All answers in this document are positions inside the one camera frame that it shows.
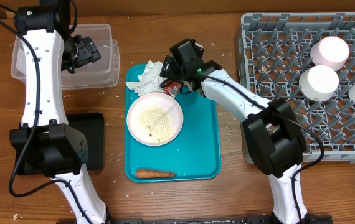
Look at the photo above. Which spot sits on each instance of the large white plate with rice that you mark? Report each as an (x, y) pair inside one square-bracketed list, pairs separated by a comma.
[(154, 119)]

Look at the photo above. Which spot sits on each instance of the red snack wrapper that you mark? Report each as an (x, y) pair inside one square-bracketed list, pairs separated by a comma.
[(171, 88)]

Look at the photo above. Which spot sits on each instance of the pink plastic bowl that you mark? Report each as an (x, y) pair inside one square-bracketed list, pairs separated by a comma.
[(330, 51)]

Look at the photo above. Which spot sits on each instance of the crumpled white tissue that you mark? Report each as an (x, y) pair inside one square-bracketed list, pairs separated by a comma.
[(149, 81)]

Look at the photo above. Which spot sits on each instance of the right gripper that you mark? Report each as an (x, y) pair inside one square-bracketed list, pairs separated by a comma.
[(169, 68)]

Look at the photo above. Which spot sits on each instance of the teal plastic serving tray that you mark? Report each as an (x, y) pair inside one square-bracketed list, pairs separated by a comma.
[(193, 155)]

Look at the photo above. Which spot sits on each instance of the clear plastic bin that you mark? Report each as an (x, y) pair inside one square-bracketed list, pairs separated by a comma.
[(102, 62)]

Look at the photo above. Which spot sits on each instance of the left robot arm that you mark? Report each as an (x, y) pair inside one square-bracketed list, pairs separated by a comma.
[(44, 106)]

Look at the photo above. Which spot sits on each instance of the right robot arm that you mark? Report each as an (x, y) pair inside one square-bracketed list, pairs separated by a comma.
[(275, 142)]

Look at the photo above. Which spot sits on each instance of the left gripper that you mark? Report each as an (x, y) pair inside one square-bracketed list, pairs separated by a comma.
[(88, 51)]

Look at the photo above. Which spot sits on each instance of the grey dishwasher rack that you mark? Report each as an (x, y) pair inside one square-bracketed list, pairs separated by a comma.
[(273, 50)]

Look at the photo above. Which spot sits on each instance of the orange carrot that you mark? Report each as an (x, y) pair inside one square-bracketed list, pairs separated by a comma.
[(153, 174)]

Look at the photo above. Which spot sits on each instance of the pale green bowl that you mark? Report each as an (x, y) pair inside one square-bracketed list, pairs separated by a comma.
[(319, 83)]

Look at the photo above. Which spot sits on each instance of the black tray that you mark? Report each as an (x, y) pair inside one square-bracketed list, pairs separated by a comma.
[(95, 140)]

